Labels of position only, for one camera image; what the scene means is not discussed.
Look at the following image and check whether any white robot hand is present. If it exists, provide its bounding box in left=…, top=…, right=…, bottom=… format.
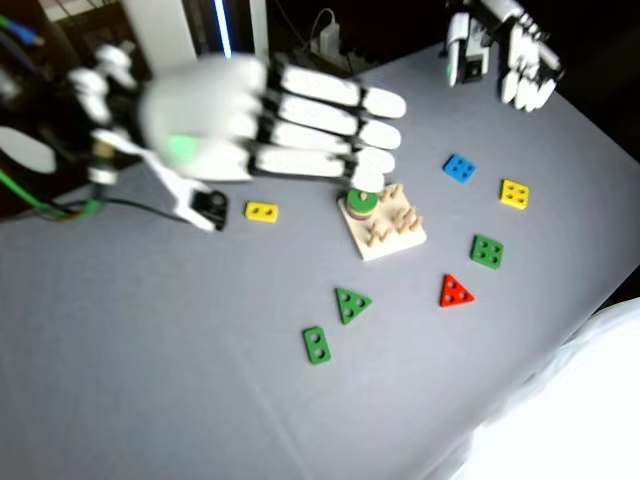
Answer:
left=137, top=52, right=409, bottom=194
left=444, top=0, right=566, bottom=114

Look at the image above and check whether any coloured ring stack cylinder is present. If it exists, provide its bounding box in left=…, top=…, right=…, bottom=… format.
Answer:
left=346, top=187, right=380, bottom=222

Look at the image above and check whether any yellow rectangle two-hole block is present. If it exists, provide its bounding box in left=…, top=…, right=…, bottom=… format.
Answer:
left=243, top=200, right=280, bottom=224

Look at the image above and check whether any blue square four-hole block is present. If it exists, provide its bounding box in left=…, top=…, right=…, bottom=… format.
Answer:
left=441, top=153, right=478, bottom=185

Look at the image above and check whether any yellow square four-hole block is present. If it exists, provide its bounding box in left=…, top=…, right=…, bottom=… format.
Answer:
left=498, top=178, right=532, bottom=211

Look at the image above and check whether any green square four-hole block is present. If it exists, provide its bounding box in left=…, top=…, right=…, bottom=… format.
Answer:
left=468, top=233, right=505, bottom=272

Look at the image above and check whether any wooden peg board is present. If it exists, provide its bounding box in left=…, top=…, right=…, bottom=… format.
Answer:
left=337, top=182, right=429, bottom=263

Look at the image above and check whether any green triangle three-hole block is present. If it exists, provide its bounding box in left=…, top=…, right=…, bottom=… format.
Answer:
left=333, top=286, right=374, bottom=326

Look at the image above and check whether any red triangle three-hole block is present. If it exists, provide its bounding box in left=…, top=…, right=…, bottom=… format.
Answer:
left=438, top=273, right=476, bottom=309

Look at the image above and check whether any green rectangle two-hole block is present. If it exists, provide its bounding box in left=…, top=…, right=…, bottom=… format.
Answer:
left=301, top=325, right=333, bottom=366

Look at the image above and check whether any white column with blue light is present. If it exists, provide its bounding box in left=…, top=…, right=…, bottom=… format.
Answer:
left=122, top=0, right=271, bottom=66

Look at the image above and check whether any white power adapter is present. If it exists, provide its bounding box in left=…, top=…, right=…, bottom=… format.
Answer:
left=309, top=7, right=344, bottom=56

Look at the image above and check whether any grey table cloth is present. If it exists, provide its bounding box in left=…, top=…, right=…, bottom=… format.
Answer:
left=0, top=42, right=640, bottom=480

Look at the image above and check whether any white backdrop sheet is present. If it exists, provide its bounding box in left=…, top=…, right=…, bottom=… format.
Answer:
left=439, top=299, right=640, bottom=480

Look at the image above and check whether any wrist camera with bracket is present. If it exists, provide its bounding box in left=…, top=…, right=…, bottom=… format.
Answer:
left=89, top=129, right=229, bottom=234

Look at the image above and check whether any black cable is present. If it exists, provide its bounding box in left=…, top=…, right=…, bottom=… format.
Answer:
left=49, top=197, right=181, bottom=221

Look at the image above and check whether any green cable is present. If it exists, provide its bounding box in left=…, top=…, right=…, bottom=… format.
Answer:
left=0, top=172, right=101, bottom=219

